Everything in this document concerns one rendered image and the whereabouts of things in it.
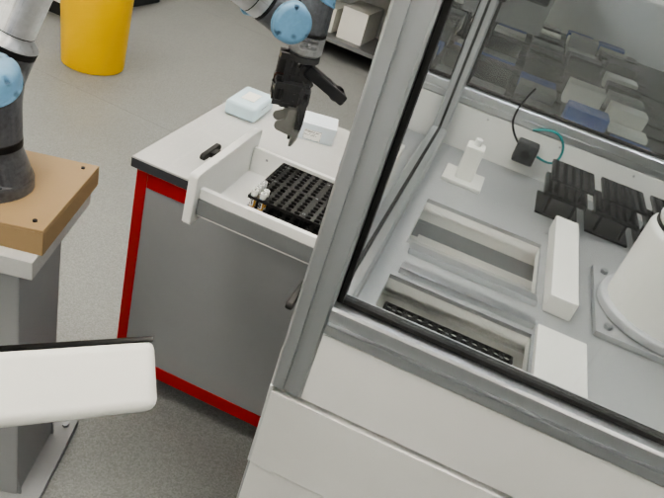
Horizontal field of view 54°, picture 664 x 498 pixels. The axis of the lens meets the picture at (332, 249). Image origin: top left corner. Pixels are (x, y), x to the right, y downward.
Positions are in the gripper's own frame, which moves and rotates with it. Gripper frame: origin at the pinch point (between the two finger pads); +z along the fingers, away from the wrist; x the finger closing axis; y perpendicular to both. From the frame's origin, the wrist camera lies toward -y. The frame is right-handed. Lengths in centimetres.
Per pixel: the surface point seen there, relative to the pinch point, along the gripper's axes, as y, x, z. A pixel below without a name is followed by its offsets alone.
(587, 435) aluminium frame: -21, 98, -18
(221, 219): 15.2, 34.0, 3.8
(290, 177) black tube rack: 2.3, 21.5, -1.1
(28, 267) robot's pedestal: 47, 43, 14
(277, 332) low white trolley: -5.2, 17.3, 45.1
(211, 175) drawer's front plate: 18.1, 27.5, -1.7
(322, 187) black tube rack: -4.5, 22.9, -0.9
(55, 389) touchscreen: 29, 108, -29
